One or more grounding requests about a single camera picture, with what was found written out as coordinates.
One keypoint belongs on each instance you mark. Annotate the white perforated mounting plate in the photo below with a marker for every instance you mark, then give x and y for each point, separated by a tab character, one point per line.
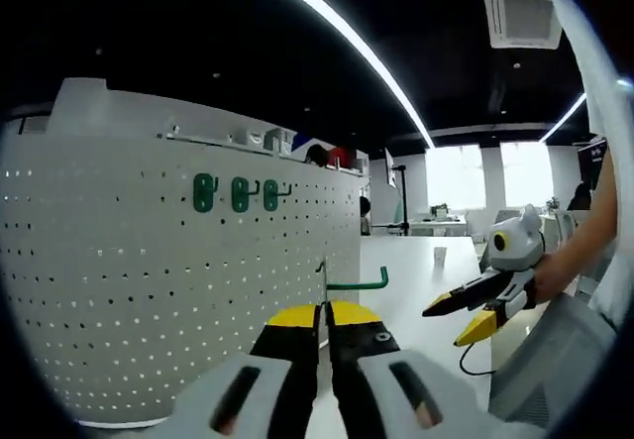
124	285

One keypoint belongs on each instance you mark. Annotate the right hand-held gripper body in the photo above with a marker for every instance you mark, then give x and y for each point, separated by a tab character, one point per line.
517	248

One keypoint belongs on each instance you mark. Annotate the person's right hand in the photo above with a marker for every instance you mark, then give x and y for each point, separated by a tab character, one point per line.
555	280

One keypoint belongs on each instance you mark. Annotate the white low partition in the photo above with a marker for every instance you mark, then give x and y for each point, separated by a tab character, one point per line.
99	112

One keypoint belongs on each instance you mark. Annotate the green hook assembly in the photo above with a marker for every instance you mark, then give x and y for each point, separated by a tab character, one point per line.
202	198
270	201
239	201
356	287

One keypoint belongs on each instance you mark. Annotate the white paper cup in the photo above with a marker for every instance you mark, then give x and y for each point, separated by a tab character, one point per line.
440	255

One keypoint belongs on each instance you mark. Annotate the potted green plant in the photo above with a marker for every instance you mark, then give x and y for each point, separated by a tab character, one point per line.
552	204

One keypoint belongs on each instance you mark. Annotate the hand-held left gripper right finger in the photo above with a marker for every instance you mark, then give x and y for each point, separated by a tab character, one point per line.
356	360

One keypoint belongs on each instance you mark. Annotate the white metal storage shelf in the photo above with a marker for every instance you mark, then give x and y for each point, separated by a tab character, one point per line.
257	138

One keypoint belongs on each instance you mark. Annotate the black tripod stand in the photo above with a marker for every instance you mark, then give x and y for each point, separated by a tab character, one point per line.
404	196

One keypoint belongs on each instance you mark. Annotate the white mesh office chair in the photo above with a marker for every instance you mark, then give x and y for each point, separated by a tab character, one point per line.
555	360

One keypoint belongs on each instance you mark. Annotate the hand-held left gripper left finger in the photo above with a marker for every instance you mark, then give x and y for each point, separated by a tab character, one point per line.
287	360

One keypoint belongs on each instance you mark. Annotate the ceiling air conditioner vent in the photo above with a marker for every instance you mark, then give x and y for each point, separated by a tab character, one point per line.
522	13

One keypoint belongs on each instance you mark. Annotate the ceiling light strip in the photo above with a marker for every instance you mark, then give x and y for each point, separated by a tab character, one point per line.
348	35
564	118

